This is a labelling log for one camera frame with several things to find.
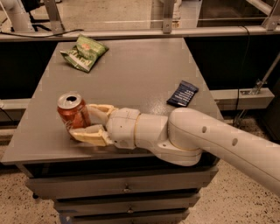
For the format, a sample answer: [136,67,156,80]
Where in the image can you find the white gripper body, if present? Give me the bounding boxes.
[106,108,140,150]

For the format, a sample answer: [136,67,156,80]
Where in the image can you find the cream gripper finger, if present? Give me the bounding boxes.
[69,124,113,146]
[86,104,116,125]

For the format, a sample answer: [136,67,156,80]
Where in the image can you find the red coke can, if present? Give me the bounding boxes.
[57,91,91,138]

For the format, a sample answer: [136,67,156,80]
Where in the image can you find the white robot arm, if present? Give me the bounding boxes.
[70,104,280,196]

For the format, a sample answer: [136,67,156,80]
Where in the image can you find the blue rxbar blueberry wrapper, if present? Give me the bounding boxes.
[167,80,199,107]

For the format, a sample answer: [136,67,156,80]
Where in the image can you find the grey drawer cabinet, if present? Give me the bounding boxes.
[3,38,220,224]

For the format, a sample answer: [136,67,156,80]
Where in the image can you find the green chip bag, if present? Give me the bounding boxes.
[60,34,109,73]

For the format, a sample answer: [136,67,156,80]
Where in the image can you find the middle grey drawer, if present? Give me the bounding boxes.
[54,191,200,216]

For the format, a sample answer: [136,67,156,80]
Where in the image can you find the grey drawer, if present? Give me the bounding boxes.
[54,191,200,216]
[26,166,218,200]
[59,208,189,224]

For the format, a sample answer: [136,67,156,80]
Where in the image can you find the top grey drawer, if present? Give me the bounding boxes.
[26,166,218,200]

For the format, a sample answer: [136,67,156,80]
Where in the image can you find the grey metal railing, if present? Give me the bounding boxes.
[1,0,280,41]

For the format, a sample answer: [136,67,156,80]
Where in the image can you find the bottom grey drawer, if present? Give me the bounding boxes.
[59,208,189,224]

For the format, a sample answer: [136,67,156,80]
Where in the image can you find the black cable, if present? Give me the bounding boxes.
[0,28,85,39]

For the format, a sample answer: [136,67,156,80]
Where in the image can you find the white pipe post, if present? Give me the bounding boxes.
[0,0,34,32]

